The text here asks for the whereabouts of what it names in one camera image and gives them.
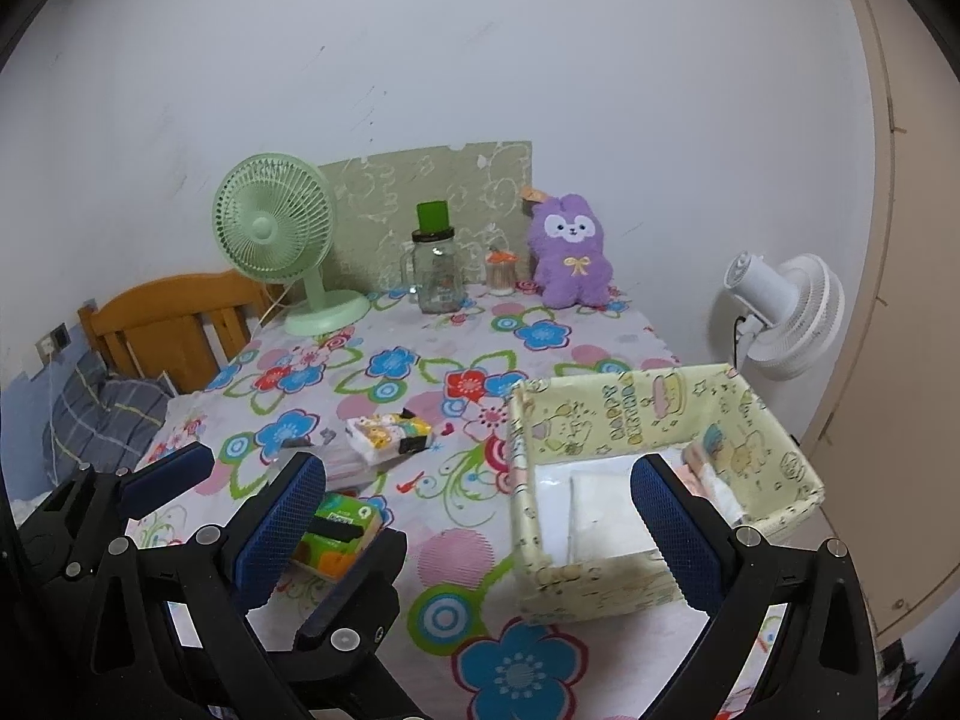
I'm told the glass jar with green lid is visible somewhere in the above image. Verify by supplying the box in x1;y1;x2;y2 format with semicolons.
401;200;470;314

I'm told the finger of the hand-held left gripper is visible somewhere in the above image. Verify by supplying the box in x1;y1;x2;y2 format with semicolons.
11;441;216;620
294;527;411;683

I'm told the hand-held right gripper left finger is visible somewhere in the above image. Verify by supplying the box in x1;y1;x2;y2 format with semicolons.
90;452;329;720

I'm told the plaid grey blue cloth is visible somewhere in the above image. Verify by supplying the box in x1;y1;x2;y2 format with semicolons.
45;351;172;481

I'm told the yellow printed storage box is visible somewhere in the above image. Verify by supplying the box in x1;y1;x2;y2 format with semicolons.
506;364;826;625

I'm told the green patterned board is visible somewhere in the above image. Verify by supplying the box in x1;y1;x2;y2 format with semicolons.
315;140;535;293

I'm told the pink patterned cloth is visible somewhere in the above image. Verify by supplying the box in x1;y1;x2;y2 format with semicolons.
877;641;927;720

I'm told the small jar with orange lid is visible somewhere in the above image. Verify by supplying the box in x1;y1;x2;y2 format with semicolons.
484;236;520;295

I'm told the green desk fan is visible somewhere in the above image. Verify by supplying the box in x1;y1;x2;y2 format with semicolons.
211;152;372;337

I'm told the floral tablecloth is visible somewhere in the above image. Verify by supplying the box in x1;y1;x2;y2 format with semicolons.
124;281;788;720

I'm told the wall socket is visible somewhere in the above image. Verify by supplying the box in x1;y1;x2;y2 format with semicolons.
36;321;71;362

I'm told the blue bed sheet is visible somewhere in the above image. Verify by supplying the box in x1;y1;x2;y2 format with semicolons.
0;379;68;507

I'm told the white fan cable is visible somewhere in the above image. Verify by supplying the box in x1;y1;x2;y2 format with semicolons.
251;285;290;335

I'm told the green orange tissue pack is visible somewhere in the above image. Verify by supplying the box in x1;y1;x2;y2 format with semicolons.
291;493;392;580

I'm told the purple plush rabbit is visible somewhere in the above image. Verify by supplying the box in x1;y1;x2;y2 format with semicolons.
523;193;617;308

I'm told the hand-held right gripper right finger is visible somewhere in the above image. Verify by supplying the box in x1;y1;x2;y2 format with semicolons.
631;456;878;720

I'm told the beige wardrobe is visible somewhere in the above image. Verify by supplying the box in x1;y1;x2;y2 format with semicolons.
799;0;960;650

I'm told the pink white packet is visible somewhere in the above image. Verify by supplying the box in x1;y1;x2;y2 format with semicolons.
681;441;749;527

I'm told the cartoon printed tissue pack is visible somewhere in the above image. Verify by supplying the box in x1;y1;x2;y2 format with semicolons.
345;409;436;464

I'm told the white standing fan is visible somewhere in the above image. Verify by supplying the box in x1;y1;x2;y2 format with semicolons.
709;251;847;383

